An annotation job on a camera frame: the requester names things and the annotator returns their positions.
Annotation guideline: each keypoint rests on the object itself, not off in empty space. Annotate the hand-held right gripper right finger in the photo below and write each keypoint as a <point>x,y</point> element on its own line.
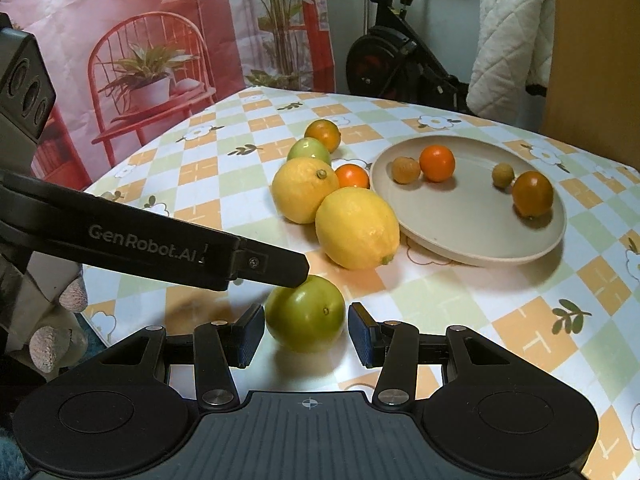
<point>362,335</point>

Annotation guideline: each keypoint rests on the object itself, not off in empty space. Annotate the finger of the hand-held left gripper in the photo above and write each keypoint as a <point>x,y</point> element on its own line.
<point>275,265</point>

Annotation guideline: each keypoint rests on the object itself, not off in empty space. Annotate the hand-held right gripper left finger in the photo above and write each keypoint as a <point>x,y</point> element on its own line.
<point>250,335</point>

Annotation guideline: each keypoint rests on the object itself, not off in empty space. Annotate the large green citrus fruit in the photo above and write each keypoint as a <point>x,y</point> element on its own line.
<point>305,317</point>

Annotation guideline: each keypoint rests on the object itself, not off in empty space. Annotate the yellow lemon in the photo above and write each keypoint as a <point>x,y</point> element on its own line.
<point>357,232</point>
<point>302,192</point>

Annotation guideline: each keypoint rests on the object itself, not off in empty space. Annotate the small orange tangerine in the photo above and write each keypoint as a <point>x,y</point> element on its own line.
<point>352,176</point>

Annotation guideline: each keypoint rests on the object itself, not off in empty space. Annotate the beige plate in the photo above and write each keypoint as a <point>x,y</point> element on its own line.
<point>465,220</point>

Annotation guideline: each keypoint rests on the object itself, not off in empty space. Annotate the brown kiwi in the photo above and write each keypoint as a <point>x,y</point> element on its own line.
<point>405,170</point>

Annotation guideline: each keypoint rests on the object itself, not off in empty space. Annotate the bright orange tangerine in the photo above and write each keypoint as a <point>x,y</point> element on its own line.
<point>437,163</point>

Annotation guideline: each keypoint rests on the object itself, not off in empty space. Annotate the small greenish-brown kiwi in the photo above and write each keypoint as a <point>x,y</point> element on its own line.
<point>503,175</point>

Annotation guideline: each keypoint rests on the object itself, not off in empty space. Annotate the dark orange tangerine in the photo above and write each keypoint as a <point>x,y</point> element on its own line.
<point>532,194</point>

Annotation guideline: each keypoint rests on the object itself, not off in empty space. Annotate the person's left hand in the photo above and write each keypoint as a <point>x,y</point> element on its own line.
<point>45,347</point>

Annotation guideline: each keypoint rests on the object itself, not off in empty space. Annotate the checked floral tablecloth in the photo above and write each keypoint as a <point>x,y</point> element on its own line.
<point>450,310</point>

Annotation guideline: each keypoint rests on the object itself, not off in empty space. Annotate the small green citrus fruit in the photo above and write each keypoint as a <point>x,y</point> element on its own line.
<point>307,149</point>

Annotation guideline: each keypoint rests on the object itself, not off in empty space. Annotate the green-orange tangerine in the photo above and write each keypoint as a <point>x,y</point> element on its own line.
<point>324,135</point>

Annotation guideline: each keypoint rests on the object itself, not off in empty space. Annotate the black exercise bike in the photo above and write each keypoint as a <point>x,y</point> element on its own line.
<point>400,60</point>

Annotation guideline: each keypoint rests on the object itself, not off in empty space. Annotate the white quilted blanket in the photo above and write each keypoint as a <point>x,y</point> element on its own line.
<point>505,35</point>

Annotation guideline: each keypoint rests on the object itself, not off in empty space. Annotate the wooden board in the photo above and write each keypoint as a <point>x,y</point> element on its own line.
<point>590,60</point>

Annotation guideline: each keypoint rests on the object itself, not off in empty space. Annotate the red printed wall tapestry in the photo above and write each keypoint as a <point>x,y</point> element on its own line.
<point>150,10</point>

